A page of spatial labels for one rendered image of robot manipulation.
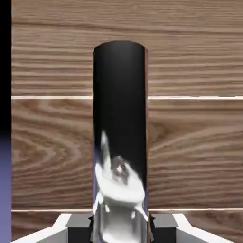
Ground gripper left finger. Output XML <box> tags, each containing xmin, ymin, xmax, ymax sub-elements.
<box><xmin>9</xmin><ymin>213</ymin><xmax>94</xmax><ymax>243</ymax></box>

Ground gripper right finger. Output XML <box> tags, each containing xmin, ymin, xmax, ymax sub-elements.
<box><xmin>148</xmin><ymin>213</ymin><xmax>236</xmax><ymax>243</ymax></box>

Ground dark shiny curved metal handle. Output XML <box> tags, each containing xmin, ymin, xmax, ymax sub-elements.
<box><xmin>92</xmin><ymin>40</ymin><xmax>149</xmax><ymax>243</ymax></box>

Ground wooden cabinet door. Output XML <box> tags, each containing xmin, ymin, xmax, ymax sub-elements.
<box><xmin>11</xmin><ymin>0</ymin><xmax>243</xmax><ymax>99</ymax></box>
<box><xmin>11</xmin><ymin>209</ymin><xmax>243</xmax><ymax>243</ymax></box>
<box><xmin>11</xmin><ymin>97</ymin><xmax>243</xmax><ymax>211</ymax></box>

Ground wooden cabinet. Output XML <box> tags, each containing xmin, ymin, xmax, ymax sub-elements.
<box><xmin>11</xmin><ymin>0</ymin><xmax>243</xmax><ymax>243</ymax></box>

